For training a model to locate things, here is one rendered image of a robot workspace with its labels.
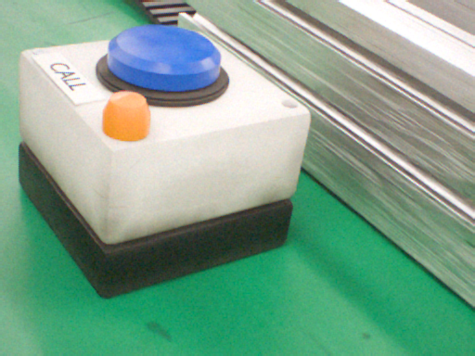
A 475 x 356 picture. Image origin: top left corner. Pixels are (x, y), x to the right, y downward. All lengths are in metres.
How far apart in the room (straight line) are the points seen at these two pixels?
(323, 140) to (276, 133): 0.07
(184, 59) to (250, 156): 0.04
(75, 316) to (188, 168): 0.06
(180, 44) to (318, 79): 0.08
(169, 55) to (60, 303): 0.09
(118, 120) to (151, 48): 0.04
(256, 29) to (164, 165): 0.14
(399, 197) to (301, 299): 0.06
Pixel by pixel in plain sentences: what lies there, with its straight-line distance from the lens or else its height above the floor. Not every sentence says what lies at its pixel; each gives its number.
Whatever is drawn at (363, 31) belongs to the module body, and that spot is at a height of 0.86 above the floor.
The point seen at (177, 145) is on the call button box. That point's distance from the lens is 0.25.
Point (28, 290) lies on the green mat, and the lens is 0.28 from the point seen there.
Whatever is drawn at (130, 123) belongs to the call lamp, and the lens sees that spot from 0.24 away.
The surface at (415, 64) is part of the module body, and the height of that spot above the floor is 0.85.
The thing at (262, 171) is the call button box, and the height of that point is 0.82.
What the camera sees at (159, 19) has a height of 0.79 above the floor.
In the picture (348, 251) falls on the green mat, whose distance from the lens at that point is 0.32.
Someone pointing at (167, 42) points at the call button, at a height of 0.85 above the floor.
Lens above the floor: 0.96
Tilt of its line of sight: 31 degrees down
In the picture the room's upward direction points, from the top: 9 degrees clockwise
